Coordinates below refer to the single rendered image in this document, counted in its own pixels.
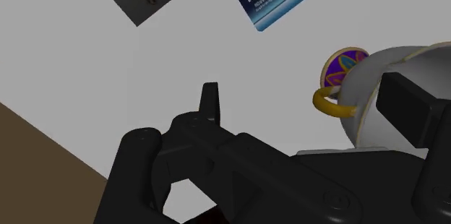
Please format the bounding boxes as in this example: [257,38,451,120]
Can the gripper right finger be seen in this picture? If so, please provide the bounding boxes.
[375,72,451,224]

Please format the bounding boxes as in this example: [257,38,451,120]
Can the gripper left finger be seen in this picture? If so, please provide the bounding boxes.
[93,82,364,224]

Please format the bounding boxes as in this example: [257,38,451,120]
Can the white cup with yellow handle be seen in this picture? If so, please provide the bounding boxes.
[312,40,451,160]

